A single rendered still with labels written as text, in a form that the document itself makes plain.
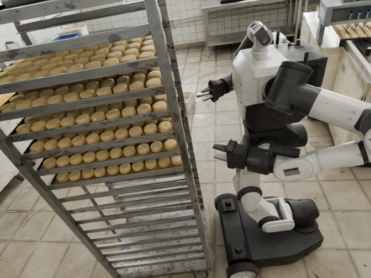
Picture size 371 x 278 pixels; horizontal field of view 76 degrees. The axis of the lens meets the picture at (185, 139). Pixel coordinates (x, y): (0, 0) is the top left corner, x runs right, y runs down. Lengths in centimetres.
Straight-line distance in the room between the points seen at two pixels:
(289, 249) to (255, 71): 123
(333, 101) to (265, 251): 119
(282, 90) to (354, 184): 176
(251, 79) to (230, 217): 118
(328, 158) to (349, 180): 167
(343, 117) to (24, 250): 245
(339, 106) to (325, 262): 138
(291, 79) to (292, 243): 124
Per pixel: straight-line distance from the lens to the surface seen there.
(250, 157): 83
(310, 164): 80
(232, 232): 177
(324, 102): 78
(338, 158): 81
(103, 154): 101
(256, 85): 89
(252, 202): 141
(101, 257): 159
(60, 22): 121
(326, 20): 255
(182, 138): 83
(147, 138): 87
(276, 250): 176
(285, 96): 79
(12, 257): 261
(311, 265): 196
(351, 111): 78
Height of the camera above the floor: 174
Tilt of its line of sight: 39 degrees down
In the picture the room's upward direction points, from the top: 12 degrees counter-clockwise
